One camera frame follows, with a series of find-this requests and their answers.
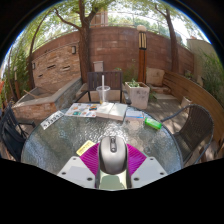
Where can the dark slatted chair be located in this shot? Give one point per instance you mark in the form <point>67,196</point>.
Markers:
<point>115,80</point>

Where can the black-and-white number plate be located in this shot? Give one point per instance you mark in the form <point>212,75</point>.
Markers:
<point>52,120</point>

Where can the white concrete planter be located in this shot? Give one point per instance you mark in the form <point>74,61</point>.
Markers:
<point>138,95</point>

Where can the white open book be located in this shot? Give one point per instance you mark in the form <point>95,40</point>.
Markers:
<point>112,111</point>

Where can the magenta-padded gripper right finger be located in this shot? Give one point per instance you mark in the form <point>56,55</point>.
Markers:
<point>150,170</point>

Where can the black wall lamp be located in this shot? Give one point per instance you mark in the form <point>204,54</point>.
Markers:
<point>73,50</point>
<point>33,65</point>

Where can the beige stone slab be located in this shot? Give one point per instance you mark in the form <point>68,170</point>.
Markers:
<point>155,76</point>

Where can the wooden lamp post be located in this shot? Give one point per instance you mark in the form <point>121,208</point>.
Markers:
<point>142,56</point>

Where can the stone raised bed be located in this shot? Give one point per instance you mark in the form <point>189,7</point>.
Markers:
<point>50,100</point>

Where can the grey wall box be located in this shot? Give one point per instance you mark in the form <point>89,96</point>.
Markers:
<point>98,66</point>

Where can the thick forked tree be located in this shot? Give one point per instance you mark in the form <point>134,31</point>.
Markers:
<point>84,53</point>

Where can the slim tree trunk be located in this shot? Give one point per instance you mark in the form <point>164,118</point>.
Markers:
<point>173,46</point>

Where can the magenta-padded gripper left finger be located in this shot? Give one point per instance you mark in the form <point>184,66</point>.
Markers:
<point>75,170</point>

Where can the dark wicker chair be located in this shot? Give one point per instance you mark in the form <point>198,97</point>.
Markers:
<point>196,128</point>

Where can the black plastic chair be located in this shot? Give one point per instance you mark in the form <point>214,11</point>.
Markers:
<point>11,133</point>

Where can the curved wooden bench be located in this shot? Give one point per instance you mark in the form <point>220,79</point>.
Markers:
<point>186,88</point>

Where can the grey computer mouse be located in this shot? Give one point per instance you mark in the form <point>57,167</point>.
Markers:
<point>113,155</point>

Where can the small blue-white booklet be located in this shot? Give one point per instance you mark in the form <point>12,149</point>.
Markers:
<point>134,115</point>

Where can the clear plastic cup with straw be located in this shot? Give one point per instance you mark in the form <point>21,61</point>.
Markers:
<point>103,94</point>

